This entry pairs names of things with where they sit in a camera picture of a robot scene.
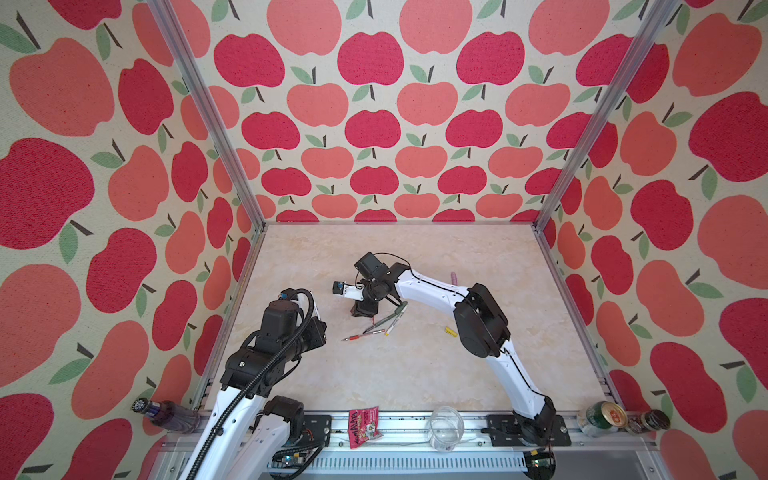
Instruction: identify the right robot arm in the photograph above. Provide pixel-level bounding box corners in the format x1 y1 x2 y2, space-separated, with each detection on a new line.
333 252 557 446

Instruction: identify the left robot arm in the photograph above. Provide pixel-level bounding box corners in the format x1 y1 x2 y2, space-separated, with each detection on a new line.
179 288 327 479

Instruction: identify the green marker pen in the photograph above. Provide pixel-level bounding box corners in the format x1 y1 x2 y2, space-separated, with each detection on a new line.
363 314 397 334

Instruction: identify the green pen cap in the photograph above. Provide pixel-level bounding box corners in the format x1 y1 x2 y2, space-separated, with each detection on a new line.
393 301 408 317

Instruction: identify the pink snack packet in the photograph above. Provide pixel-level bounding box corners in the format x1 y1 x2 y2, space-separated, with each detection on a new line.
347 406 382 449

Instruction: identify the clear plastic cup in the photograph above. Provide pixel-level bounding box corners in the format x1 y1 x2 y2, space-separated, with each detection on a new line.
427 406 465 453

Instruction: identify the purple bottle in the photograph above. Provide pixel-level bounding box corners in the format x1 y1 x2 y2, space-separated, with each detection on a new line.
131 397 200 434

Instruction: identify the green drink can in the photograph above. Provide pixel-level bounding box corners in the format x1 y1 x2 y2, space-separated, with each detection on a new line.
577 401 628 438

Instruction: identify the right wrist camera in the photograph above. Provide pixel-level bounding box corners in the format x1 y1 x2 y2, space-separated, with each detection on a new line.
332 281 365 301

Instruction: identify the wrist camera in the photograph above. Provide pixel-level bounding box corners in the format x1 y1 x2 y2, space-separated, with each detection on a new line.
332 281 365 301
279 288 316 319

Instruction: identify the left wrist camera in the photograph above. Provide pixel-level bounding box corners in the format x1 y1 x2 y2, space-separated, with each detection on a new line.
279 288 316 319

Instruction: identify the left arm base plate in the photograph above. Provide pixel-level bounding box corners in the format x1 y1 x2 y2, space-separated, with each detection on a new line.
281 414 332 450

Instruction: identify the left black corrugated cable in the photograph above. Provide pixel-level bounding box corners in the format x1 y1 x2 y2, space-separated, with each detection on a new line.
183 289 317 480

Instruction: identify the right thin black cable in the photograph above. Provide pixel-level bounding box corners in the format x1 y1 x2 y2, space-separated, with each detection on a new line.
357 251 547 421

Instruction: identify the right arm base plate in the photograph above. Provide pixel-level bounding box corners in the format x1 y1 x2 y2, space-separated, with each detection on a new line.
481 415 572 447

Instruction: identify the aluminium front rail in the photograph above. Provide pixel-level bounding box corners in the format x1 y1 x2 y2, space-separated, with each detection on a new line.
149 410 661 480

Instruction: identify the left aluminium corner post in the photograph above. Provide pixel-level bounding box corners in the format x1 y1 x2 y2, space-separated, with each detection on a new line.
148 0 267 234

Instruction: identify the aluminium corner post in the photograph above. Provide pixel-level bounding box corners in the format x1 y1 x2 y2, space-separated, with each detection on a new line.
533 0 681 234
148 0 267 234

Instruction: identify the right aluminium corner post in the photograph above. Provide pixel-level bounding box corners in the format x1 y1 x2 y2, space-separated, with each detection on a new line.
533 0 681 234

